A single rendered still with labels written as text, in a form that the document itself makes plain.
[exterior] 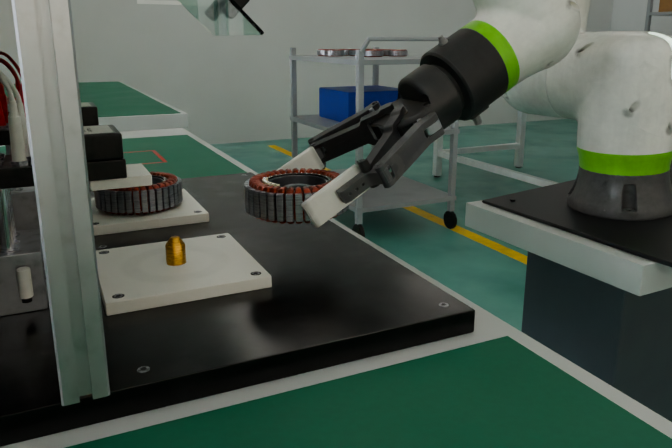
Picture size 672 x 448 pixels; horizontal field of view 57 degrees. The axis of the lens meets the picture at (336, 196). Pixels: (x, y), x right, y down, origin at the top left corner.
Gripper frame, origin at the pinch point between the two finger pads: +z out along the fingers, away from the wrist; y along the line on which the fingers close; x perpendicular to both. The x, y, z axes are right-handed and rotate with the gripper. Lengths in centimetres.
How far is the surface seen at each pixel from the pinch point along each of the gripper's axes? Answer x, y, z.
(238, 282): -0.4, -7.7, 11.1
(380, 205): -118, 204, -71
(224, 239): -1.3, 5.0, 9.4
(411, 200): -128, 207, -88
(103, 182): 13.4, -3.3, 15.4
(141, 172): 11.9, -1.9, 12.3
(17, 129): 20.9, -3.6, 18.2
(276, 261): -4.3, -1.1, 6.5
